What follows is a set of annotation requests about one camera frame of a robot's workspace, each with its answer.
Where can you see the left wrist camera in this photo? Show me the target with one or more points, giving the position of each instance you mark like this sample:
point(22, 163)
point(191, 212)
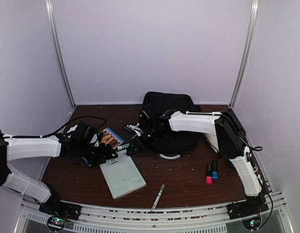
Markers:
point(82, 133)

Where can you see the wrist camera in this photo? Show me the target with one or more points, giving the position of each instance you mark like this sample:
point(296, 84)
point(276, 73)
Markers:
point(82, 133)
point(146, 116)

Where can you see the right aluminium corner post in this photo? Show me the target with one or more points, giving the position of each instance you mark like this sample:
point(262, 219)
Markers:
point(244, 65)

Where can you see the left aluminium corner post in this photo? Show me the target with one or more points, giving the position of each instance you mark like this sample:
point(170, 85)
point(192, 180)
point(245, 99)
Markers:
point(58, 52)

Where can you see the white plastic pouch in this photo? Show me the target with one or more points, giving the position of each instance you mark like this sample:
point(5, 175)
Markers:
point(212, 140)

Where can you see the blue white ceramic bowl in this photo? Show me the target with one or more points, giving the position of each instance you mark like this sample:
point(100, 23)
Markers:
point(229, 163)

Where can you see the thin green white pen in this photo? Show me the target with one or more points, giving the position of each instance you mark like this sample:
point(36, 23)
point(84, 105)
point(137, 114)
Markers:
point(157, 198)

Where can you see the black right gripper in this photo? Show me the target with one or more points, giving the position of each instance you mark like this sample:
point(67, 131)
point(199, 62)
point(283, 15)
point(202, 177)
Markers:
point(135, 141)

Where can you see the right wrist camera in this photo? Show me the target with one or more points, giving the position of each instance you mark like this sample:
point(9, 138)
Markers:
point(146, 116)

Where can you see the pink capped black highlighter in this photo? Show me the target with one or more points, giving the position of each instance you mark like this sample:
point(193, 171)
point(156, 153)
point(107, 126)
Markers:
point(209, 178)

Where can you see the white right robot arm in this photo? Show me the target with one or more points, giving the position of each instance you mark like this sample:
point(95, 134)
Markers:
point(224, 127)

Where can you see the aluminium corner post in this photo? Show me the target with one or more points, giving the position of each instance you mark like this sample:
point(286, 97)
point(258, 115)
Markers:
point(58, 52)
point(244, 65)

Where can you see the black student backpack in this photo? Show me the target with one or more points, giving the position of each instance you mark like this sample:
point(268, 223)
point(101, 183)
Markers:
point(182, 135)

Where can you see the blue dog picture book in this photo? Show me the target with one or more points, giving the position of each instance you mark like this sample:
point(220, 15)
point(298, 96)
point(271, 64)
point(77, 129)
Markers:
point(108, 140)

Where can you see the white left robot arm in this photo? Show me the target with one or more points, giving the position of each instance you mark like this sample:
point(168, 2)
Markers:
point(14, 149)

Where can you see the grey plastic-wrapped book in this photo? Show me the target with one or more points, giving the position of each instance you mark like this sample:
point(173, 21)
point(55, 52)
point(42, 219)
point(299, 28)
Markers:
point(121, 175)

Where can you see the blue capped black highlighter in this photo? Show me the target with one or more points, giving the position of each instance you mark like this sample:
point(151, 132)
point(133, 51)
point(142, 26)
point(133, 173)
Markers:
point(214, 170)

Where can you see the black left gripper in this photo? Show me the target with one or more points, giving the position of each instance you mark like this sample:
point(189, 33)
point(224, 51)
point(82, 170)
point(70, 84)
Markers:
point(103, 156)

